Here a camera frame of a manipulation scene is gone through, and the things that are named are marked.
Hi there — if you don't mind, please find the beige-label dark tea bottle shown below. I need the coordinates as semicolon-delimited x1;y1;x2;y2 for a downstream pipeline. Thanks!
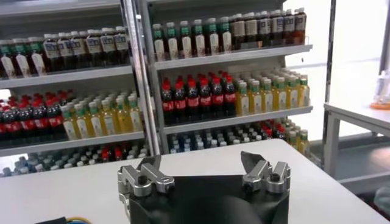
244;12;259;49
231;13;246;51

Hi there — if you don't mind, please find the yellow wire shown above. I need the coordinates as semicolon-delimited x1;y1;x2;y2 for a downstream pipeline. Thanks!
66;215;92;224

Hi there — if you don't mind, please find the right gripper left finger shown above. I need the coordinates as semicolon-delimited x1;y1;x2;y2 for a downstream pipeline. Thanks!
117;155;176;197

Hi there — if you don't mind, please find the blue-label dark tea bottle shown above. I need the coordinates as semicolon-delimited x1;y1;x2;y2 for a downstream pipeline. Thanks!
270;10;284;46
282;9;296;46
294;7;307;45
114;26;130;65
99;28;116;66
42;33;60;72
257;11;272;48
70;31;88;69
57;32;74;71
85;29;102;68

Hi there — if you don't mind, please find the white metal-frame side table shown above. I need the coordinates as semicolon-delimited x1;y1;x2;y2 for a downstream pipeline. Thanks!
321;102;390;195

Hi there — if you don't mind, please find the dark frame post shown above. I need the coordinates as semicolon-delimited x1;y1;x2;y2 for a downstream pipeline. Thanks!
322;0;338;106

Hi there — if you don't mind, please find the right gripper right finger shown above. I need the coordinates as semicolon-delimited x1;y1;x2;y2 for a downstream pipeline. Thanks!
240;151;291;194

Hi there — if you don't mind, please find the red-cap cola bottle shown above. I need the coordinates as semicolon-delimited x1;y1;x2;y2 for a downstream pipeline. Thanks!
4;109;21;142
33;106;49;139
47;105;65;138
19;108;36;141
199;79;212;120
186;80;200;122
0;112;7;144
174;82;187;124
224;76;237;117
211;78;225;119
161;83;175;125

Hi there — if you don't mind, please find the orange round dish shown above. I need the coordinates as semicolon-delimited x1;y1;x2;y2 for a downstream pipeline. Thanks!
370;102;390;111

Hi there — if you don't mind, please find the pale grey cloth bundle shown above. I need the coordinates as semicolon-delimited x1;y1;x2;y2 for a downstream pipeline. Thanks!
373;186;390;214

